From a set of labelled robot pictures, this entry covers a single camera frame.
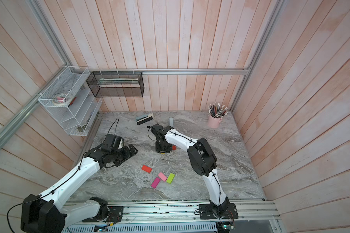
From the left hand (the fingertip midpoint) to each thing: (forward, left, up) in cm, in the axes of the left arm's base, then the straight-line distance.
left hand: (132, 156), depth 82 cm
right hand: (+8, -15, -9) cm, 20 cm away
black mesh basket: (+51, +18, +13) cm, 56 cm away
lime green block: (-8, -22, -11) cm, 26 cm away
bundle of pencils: (+38, -57, -1) cm, 69 cm away
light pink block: (-8, -17, -11) cm, 22 cm away
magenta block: (-11, -13, -12) cm, 21 cm away
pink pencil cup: (+31, -54, -6) cm, 62 cm away
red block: (-3, -7, -12) cm, 14 cm away
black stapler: (+36, -1, -8) cm, 37 cm away
